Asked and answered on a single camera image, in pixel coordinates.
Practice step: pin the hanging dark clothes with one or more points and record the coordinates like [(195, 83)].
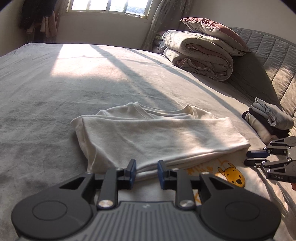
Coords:
[(32, 16)]

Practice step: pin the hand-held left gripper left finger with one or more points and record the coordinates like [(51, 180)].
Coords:
[(133, 172)]

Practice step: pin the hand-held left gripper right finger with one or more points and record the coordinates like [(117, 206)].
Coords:
[(160, 175)]

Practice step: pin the folded grey garment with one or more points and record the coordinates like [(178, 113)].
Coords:
[(275, 114)]

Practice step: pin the beige and maroon pillow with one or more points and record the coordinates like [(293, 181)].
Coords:
[(215, 32)]

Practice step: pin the grey star-patterned curtain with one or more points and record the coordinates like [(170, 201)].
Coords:
[(161, 18)]

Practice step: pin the folded beige quilt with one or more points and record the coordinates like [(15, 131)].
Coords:
[(198, 55)]

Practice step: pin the cream t-shirt with bear print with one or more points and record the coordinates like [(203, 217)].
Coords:
[(161, 136)]

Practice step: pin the folded black garment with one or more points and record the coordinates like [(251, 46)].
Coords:
[(263, 122)]

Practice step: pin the grey quilted headboard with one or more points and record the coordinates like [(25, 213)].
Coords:
[(272, 64)]

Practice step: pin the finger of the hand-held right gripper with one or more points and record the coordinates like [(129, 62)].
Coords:
[(257, 153), (253, 162)]

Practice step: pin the bed with grey sheet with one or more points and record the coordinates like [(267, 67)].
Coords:
[(57, 92)]

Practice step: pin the window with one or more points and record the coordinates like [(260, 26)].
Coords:
[(108, 5)]

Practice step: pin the hanging pink clothes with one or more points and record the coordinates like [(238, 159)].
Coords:
[(49, 25)]

